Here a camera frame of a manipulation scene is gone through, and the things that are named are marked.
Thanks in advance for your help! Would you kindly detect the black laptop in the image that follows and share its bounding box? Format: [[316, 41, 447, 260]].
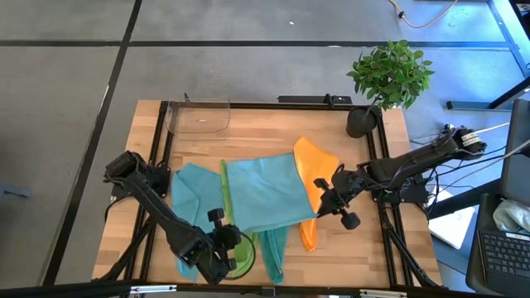
[[464, 98, 530, 297]]

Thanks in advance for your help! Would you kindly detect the light blue microfiber towel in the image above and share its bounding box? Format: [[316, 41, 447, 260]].
[[171, 162, 227, 282], [225, 151, 319, 233]]

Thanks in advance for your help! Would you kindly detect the grey cable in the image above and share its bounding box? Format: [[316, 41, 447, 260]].
[[474, 139, 530, 173]]

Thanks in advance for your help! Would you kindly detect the teal microfiber towel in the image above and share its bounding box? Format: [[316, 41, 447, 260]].
[[258, 225, 291, 286]]

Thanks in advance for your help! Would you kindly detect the black metal table frame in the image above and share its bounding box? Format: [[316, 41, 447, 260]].
[[0, 100, 469, 298]]

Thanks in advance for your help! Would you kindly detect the yellow cable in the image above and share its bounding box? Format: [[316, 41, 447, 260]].
[[388, 0, 459, 30]]

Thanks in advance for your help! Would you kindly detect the green potted plant black pot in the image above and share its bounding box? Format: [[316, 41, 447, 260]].
[[346, 39, 436, 140]]

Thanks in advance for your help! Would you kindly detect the green microfiber towel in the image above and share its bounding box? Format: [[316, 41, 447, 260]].
[[219, 159, 258, 278]]

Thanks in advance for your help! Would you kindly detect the crumpled white plastic bag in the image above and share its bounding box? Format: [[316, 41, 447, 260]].
[[491, 199, 530, 235]]

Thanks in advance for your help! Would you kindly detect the black desk leg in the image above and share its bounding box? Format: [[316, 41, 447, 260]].
[[446, 76, 530, 111]]

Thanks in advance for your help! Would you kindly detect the white cable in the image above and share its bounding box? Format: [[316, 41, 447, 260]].
[[475, 122, 511, 134]]

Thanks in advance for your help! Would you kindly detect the white flat box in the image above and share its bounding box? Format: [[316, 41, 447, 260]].
[[428, 190, 476, 250]]

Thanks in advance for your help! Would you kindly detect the silver metal bracket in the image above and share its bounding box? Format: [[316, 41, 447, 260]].
[[129, 284, 178, 296], [359, 289, 408, 298]]

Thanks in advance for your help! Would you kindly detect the orange microfiber towel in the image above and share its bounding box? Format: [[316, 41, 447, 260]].
[[293, 136, 340, 252]]

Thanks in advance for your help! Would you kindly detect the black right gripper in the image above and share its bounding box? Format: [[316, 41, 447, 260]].
[[313, 169, 365, 231]]

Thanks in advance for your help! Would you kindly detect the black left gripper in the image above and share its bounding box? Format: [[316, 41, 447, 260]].
[[207, 208, 243, 272]]

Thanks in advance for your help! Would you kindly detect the clear plastic bin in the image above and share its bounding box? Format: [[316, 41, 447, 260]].
[[164, 98, 232, 134]]

